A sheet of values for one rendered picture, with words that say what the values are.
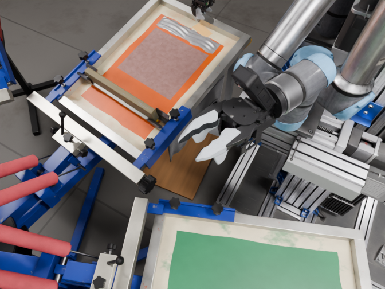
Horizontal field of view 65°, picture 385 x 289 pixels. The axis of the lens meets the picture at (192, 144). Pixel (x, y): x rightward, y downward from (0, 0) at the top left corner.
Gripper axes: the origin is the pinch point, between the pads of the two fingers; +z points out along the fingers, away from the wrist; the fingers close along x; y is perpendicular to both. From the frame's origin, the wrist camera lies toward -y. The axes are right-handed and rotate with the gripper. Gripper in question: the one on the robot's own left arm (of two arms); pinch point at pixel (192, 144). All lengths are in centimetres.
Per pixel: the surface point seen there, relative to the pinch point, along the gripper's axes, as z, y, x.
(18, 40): 9, 126, 316
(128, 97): -12, 44, 68
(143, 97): -20, 53, 73
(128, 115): -10, 55, 70
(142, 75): -26, 50, 83
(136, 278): 24, 74, 13
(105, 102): -5, 54, 83
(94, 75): -6, 42, 88
